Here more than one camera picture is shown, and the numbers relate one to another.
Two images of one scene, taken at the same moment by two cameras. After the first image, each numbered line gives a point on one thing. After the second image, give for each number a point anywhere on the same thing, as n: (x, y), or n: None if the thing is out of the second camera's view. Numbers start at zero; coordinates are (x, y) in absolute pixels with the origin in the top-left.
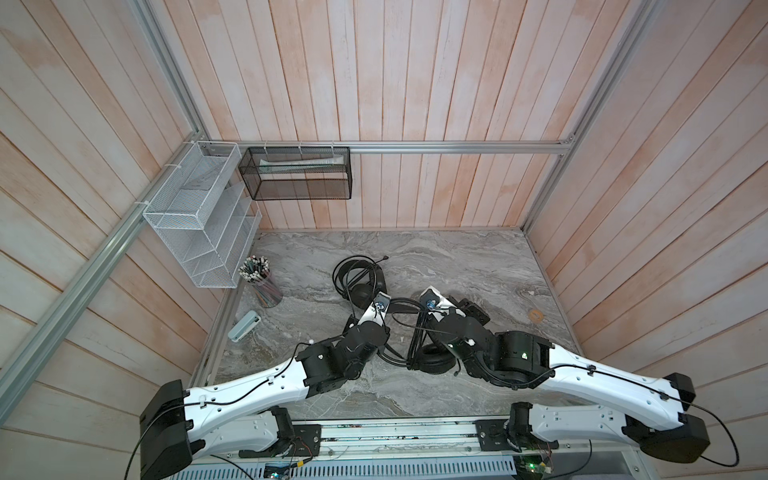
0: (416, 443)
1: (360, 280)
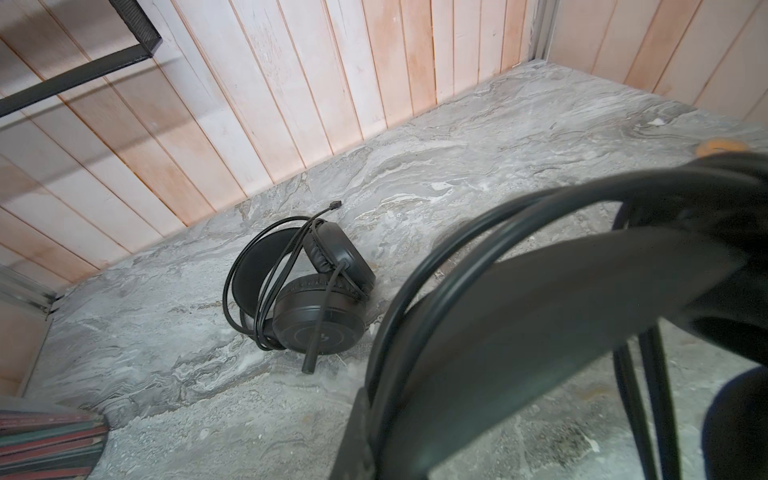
0: None
1: (299, 283)
